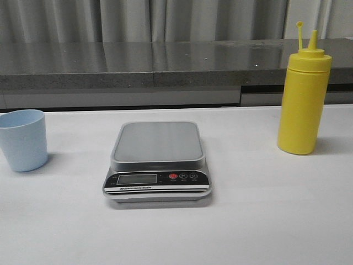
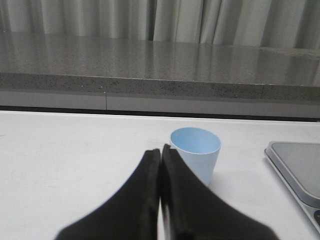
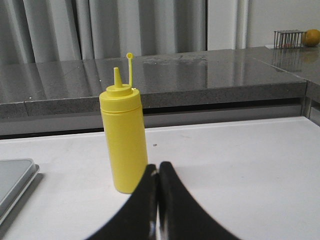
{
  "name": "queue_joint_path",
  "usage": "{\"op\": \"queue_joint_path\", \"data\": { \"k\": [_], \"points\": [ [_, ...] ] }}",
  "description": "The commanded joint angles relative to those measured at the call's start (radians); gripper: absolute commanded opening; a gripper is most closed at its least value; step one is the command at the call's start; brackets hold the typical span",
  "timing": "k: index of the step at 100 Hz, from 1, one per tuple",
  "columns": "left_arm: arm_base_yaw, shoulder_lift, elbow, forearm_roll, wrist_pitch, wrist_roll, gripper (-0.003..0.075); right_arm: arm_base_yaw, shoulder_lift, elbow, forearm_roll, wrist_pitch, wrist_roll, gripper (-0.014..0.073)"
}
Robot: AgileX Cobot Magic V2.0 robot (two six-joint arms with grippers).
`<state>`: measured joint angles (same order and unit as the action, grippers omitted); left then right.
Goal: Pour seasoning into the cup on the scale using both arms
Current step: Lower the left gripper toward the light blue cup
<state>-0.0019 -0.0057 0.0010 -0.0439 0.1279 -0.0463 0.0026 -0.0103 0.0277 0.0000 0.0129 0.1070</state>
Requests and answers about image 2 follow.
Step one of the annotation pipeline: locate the grey stone counter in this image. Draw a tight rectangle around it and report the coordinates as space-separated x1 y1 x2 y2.
0 32 320 119

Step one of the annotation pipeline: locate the silver digital kitchen scale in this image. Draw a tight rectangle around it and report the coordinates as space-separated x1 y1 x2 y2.
264 141 320 231

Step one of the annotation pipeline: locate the grey pleated curtain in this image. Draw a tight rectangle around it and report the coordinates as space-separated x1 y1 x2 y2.
0 0 320 50

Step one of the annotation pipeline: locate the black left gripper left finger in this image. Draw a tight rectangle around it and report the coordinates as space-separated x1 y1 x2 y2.
56 149 161 240

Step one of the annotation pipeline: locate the light blue plastic cup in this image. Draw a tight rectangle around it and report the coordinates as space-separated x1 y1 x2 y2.
169 127 222 186

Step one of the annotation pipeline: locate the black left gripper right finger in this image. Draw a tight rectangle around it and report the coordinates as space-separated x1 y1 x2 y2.
160 144 278 240

